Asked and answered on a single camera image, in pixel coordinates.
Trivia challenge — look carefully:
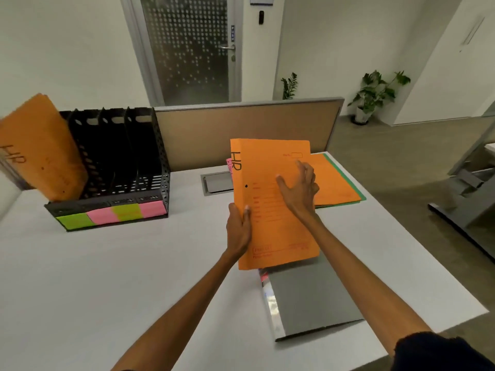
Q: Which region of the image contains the green file folder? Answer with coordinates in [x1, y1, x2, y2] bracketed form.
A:
[316, 152, 367, 209]

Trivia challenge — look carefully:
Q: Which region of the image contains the person's right forearm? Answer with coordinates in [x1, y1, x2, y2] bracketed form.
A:
[300, 212, 432, 357]

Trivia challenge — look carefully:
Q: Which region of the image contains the orange paper file folder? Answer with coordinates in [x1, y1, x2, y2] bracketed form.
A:
[0, 93, 89, 202]
[230, 138, 321, 271]
[309, 154, 362, 207]

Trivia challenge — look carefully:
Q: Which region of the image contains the potted green leafy plant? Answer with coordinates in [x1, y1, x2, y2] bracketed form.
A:
[347, 70, 411, 125]

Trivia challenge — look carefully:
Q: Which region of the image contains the person's left forearm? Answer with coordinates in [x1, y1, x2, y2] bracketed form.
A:
[111, 251, 237, 371]

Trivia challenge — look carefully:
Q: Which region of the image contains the black sleeve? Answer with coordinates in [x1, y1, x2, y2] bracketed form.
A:
[391, 331, 495, 371]

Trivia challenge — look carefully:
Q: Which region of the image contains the frosted glass door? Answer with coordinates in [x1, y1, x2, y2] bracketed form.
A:
[119, 0, 243, 108]

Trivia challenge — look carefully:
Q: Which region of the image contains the grey binder folder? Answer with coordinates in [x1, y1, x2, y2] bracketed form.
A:
[259, 251, 365, 342]

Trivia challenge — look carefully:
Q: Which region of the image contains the grey desk leg frame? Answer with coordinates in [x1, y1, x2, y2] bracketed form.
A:
[428, 119, 495, 264]

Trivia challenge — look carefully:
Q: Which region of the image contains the green sticky label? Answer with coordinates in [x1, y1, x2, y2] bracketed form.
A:
[112, 203, 144, 222]
[56, 213, 97, 231]

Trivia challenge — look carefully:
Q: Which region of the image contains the black mesh file rack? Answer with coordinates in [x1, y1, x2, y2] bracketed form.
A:
[44, 107, 172, 232]

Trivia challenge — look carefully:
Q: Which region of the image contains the person's right hand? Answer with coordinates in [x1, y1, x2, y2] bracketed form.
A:
[275, 160, 320, 221]

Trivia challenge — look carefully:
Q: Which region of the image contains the small green plant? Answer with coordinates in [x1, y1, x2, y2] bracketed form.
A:
[281, 72, 299, 100]

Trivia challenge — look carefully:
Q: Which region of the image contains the pink sticky label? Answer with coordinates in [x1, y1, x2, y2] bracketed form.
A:
[87, 207, 121, 225]
[138, 200, 168, 219]

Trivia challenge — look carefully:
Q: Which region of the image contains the person's left hand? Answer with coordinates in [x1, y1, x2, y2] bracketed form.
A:
[226, 203, 253, 260]

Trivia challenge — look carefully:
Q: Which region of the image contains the brown desk divider panel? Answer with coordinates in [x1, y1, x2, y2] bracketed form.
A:
[153, 97, 345, 173]

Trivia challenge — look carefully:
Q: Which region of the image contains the grey desk cable cover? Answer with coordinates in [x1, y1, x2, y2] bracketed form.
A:
[200, 171, 234, 197]

